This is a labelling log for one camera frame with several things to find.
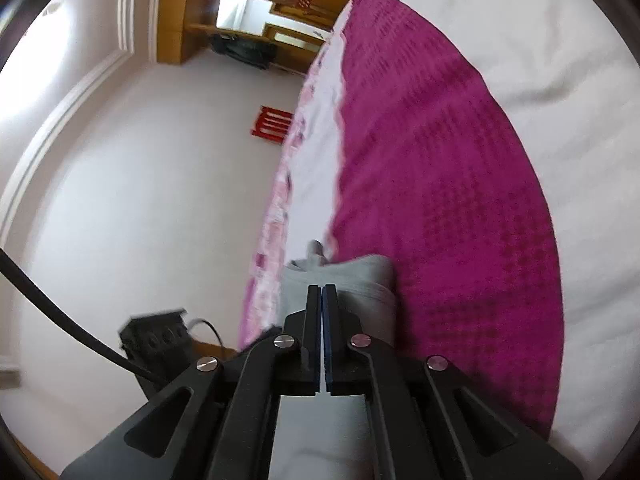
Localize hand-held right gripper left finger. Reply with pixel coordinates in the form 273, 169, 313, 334
60, 285, 322, 480

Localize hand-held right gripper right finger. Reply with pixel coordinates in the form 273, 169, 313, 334
322, 284, 583, 480

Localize grey pants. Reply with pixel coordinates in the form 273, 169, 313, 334
277, 240, 401, 480

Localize pink striped floral bedspread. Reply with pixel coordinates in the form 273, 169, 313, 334
237, 0, 640, 456

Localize red wooden chair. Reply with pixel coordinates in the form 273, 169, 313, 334
250, 105, 293, 143

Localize dark hanging jacket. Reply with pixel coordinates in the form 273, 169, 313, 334
210, 34, 278, 68

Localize wooden wardrobe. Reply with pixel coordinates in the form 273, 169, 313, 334
156, 0, 376, 78

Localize thin black cable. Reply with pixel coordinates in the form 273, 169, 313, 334
189, 317, 224, 350

